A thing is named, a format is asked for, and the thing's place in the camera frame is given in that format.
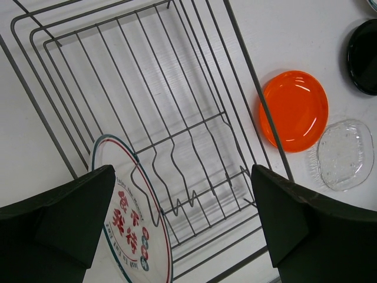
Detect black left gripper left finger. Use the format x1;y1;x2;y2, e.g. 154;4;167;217
1;165;115;282

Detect white plate with red characters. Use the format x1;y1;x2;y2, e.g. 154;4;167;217
89;134;173;282

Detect black plate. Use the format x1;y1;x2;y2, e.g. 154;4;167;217
347;19;376;96

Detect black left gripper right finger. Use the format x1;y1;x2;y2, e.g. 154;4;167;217
251;164;376;282

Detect white plate with dark rim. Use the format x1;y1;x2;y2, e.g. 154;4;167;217
367;0;377;7

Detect orange plastic plate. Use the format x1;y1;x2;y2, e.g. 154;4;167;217
264;70;329;153

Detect grey wire dish rack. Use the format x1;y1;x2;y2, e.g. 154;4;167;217
1;1;292;282

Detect clear glass plate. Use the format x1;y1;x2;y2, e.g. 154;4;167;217
316;119;375;192

